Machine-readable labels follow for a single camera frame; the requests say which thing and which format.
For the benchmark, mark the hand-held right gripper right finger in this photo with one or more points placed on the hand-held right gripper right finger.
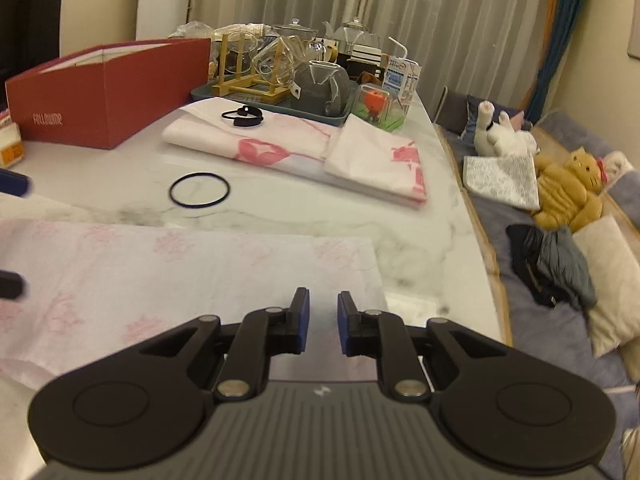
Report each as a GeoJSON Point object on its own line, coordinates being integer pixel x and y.
{"type": "Point", "coordinates": [344, 325]}

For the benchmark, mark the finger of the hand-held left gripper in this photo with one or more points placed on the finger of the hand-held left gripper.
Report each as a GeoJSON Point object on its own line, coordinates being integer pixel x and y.
{"type": "Point", "coordinates": [12, 182]}
{"type": "Point", "coordinates": [10, 285]}

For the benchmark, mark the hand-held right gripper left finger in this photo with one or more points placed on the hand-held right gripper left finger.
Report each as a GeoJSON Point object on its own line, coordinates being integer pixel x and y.
{"type": "Point", "coordinates": [301, 325]}

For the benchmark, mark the white pink-printed shopping bag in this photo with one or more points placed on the white pink-printed shopping bag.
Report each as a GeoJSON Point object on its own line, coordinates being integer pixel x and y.
{"type": "Point", "coordinates": [150, 270]}

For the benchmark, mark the clear plastic bag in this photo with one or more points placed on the clear plastic bag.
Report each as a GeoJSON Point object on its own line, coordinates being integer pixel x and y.
{"type": "Point", "coordinates": [192, 30]}

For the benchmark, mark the white power bank orange label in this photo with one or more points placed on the white power bank orange label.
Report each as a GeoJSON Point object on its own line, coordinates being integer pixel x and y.
{"type": "Point", "coordinates": [10, 147]}

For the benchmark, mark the red cardboard box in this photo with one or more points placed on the red cardboard box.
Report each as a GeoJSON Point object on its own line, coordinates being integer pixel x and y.
{"type": "Point", "coordinates": [100, 100]}

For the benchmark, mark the black television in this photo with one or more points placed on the black television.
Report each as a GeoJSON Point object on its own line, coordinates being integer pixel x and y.
{"type": "Point", "coordinates": [30, 20]}

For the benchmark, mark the small folded pink-print cloth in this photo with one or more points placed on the small folded pink-print cloth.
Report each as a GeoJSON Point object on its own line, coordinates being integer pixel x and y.
{"type": "Point", "coordinates": [375, 160]}

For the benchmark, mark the large folded pink-print cloth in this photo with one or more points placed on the large folded pink-print cloth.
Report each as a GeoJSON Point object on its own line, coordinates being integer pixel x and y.
{"type": "Point", "coordinates": [240, 145]}

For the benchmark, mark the black garment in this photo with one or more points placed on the black garment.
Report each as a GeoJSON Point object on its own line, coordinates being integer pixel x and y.
{"type": "Point", "coordinates": [525, 255]}

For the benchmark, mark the grey-blue sofa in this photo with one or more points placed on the grey-blue sofa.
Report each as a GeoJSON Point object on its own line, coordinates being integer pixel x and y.
{"type": "Point", "coordinates": [550, 350]}

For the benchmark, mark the grey-blue drying tray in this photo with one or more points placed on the grey-blue drying tray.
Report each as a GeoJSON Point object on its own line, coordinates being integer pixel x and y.
{"type": "Point", "coordinates": [310, 112]}

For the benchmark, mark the grey towel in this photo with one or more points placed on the grey towel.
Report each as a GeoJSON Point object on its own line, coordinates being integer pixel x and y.
{"type": "Point", "coordinates": [500, 180]}

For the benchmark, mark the orange toy in clear box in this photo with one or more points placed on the orange toy in clear box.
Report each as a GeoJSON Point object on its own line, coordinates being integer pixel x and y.
{"type": "Point", "coordinates": [377, 105]}

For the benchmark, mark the grey garment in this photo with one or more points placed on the grey garment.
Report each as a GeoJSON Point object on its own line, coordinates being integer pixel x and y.
{"type": "Point", "coordinates": [570, 265]}

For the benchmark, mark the smoky glass pitcher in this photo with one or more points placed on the smoky glass pitcher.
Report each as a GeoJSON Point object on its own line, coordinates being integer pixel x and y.
{"type": "Point", "coordinates": [325, 90]}

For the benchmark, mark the white tower air conditioner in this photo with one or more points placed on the white tower air conditioner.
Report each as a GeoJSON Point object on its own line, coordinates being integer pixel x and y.
{"type": "Point", "coordinates": [162, 0]}

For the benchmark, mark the white plush cat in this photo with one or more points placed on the white plush cat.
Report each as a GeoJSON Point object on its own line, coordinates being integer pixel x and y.
{"type": "Point", "coordinates": [505, 137]}

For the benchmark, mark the wooden cup rack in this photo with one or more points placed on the wooden cup rack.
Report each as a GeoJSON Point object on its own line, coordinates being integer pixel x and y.
{"type": "Point", "coordinates": [240, 80]}

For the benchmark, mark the milk carton with straw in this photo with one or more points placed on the milk carton with straw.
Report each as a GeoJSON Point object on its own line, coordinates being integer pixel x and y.
{"type": "Point", "coordinates": [400, 77]}

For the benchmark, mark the yellow plush cat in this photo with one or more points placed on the yellow plush cat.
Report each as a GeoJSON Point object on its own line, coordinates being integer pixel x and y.
{"type": "Point", "coordinates": [565, 195]}

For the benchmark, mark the black striped white mug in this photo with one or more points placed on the black striped white mug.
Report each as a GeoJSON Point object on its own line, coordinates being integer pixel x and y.
{"type": "Point", "coordinates": [365, 60]}

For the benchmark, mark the white square cushion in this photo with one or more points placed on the white square cushion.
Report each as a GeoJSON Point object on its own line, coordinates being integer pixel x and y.
{"type": "Point", "coordinates": [610, 285]}

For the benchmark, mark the glass teapot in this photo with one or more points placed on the glass teapot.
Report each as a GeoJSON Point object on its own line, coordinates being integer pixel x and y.
{"type": "Point", "coordinates": [355, 35]}

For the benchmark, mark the glass jar with lid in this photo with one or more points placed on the glass jar with lid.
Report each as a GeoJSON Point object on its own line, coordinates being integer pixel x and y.
{"type": "Point", "coordinates": [295, 30]}

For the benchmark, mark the sheer white curtain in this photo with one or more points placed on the sheer white curtain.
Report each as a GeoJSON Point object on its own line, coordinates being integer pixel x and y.
{"type": "Point", "coordinates": [400, 0]}

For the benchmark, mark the blue curtain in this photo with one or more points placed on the blue curtain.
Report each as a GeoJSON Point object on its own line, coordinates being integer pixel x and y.
{"type": "Point", "coordinates": [560, 35]}

